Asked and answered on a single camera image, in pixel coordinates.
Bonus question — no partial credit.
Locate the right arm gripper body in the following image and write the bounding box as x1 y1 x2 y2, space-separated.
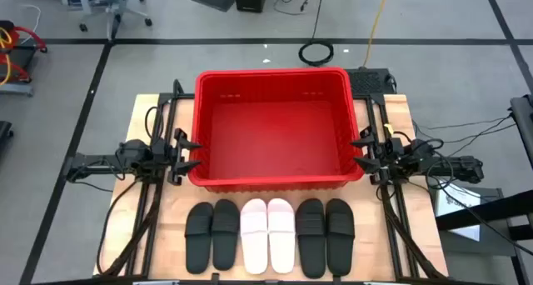
372 126 397 187

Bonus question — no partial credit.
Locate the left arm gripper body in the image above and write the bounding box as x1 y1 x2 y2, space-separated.
164 127 187 187

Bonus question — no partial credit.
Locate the black slide sandal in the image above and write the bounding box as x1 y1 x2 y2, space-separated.
325 197 356 278
211 198 242 272
295 198 327 279
184 201 215 275

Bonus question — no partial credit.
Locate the white slide sandal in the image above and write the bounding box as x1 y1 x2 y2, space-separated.
240 197 269 275
266 197 296 274

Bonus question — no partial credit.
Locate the red plastic bin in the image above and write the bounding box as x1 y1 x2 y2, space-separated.
187 67 366 193

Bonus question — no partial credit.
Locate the black perforated box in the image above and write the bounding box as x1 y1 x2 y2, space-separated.
344 67 396 97

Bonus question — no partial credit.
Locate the white paper sheet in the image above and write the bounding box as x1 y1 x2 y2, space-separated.
435 180 482 243

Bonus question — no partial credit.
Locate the black beam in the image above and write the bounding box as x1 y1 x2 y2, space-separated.
435 199 533 232

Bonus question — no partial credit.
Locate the grey side table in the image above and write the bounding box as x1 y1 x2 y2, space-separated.
432 187 521 257

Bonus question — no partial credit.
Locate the dark grey equipment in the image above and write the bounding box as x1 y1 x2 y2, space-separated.
508 93 533 169

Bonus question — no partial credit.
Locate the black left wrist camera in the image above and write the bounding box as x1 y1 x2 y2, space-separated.
154 141 172 169

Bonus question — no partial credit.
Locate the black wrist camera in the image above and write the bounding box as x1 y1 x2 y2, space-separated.
385 137 406 159
154 141 172 169

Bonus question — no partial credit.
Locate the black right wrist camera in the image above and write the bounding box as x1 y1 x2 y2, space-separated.
385 137 406 159

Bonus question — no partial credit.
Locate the black aluminium frame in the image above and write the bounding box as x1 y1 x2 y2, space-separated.
351 92 449 280
93 78 197 278

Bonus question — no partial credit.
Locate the coiled black cable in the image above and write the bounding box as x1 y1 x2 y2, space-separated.
297 0 336 68

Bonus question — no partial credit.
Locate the yellow cable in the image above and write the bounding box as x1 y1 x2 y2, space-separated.
362 0 393 68

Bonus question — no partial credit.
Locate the red frame cart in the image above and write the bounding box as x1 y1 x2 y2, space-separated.
0 20 48 97

